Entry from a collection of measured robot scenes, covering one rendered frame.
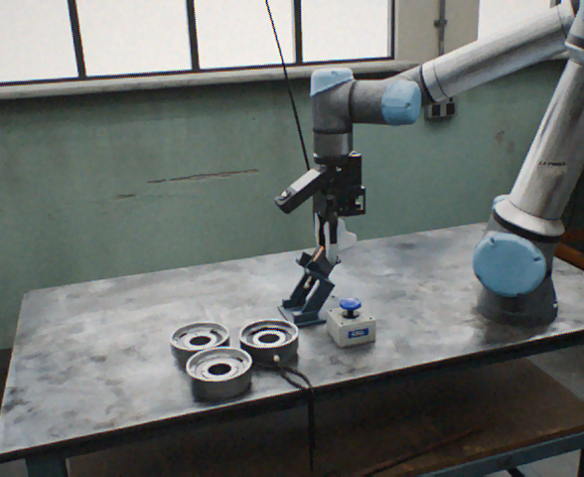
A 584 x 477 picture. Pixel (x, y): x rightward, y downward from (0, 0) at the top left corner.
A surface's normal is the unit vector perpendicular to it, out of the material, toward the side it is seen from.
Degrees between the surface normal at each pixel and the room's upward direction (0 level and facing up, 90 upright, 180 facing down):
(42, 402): 0
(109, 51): 90
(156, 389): 0
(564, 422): 0
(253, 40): 90
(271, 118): 90
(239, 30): 90
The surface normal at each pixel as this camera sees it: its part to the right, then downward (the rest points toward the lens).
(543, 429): -0.04, -0.94
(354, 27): 0.30, 0.31
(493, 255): -0.47, 0.43
